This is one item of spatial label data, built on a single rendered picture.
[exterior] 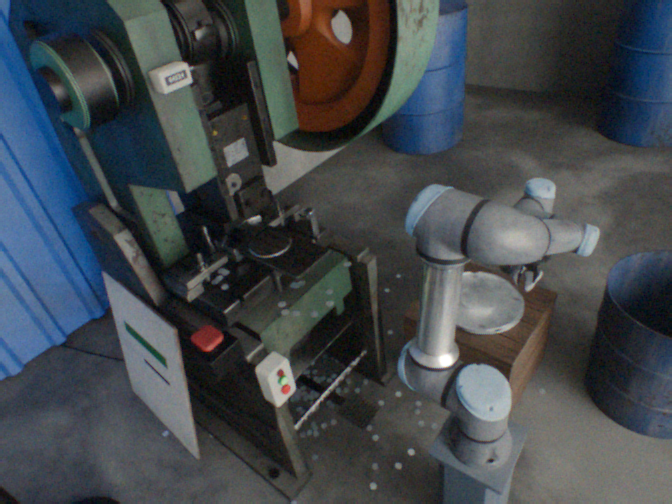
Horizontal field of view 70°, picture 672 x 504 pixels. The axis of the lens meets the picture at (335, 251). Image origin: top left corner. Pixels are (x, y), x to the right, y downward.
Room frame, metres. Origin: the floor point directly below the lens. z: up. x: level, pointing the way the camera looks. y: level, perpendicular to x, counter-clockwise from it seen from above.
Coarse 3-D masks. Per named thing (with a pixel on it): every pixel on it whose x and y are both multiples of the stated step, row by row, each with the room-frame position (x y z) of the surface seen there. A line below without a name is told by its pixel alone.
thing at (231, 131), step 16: (208, 112) 1.18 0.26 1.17; (224, 112) 1.17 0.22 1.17; (240, 112) 1.20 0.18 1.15; (224, 128) 1.16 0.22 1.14; (240, 128) 1.19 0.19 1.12; (224, 144) 1.15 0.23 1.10; (240, 144) 1.18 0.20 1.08; (256, 144) 1.22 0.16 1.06; (224, 160) 1.14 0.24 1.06; (240, 160) 1.17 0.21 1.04; (256, 160) 1.21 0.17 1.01; (240, 176) 1.16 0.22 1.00; (256, 176) 1.19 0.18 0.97; (208, 192) 1.16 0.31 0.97; (240, 192) 1.12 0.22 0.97; (256, 192) 1.15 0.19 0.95; (208, 208) 1.18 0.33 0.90; (224, 208) 1.12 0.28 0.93; (240, 208) 1.12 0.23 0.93; (256, 208) 1.14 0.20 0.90
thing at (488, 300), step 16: (464, 272) 1.33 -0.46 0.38; (480, 272) 1.32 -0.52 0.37; (464, 288) 1.25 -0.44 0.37; (480, 288) 1.23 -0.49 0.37; (496, 288) 1.22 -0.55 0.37; (512, 288) 1.21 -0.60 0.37; (464, 304) 1.17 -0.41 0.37; (480, 304) 1.15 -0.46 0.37; (496, 304) 1.14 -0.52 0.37; (512, 304) 1.14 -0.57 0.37; (464, 320) 1.10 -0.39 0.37; (480, 320) 1.09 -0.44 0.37; (496, 320) 1.08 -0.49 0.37; (512, 320) 1.06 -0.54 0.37
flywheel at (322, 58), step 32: (288, 0) 1.44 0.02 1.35; (320, 0) 1.40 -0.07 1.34; (352, 0) 1.33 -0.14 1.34; (384, 0) 1.22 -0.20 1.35; (288, 32) 1.45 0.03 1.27; (320, 32) 1.41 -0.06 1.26; (352, 32) 1.33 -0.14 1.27; (384, 32) 1.22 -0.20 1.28; (320, 64) 1.43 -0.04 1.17; (352, 64) 1.34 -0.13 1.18; (384, 64) 1.23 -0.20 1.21; (320, 96) 1.44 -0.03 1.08; (352, 96) 1.31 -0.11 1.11; (384, 96) 1.34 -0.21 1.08; (320, 128) 1.40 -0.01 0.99
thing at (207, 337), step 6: (198, 330) 0.85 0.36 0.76; (204, 330) 0.85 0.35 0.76; (210, 330) 0.84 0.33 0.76; (216, 330) 0.84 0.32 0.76; (192, 336) 0.83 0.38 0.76; (198, 336) 0.83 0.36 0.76; (204, 336) 0.83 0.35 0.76; (210, 336) 0.82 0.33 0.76; (216, 336) 0.82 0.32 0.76; (222, 336) 0.82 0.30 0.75; (192, 342) 0.82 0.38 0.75; (198, 342) 0.81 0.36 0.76; (204, 342) 0.81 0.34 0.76; (210, 342) 0.81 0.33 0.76; (216, 342) 0.81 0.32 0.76; (204, 348) 0.79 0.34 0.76; (210, 348) 0.79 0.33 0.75
